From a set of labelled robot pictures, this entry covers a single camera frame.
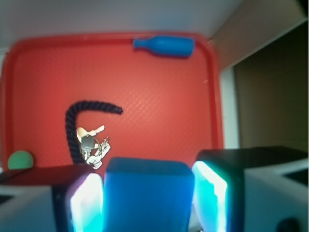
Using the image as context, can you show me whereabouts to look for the blue rectangular block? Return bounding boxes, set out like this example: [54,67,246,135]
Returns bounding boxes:
[103,158,195,232]

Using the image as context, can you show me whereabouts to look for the dark blue rope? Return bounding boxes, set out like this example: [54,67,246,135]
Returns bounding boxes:
[64,100,124,165]

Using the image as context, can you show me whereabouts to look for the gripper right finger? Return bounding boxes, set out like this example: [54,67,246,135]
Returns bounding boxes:
[192,146,309,232]

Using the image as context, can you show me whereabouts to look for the red plastic tray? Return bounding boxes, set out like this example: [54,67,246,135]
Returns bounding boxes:
[0,32,224,174]

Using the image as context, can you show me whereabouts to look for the brown cardboard panel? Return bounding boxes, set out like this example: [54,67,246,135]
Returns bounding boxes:
[211,0,309,151]

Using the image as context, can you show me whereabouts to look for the blue plastic bottle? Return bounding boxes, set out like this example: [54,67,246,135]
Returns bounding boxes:
[133,36,195,58]

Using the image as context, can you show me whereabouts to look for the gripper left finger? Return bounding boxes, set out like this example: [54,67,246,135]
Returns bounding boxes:
[0,165,104,232]

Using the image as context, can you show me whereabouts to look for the green dimpled ball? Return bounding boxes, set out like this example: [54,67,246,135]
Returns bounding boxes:
[8,151,34,170]

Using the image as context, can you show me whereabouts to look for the silver key ring with keys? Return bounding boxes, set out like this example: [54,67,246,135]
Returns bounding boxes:
[76,124,111,170]

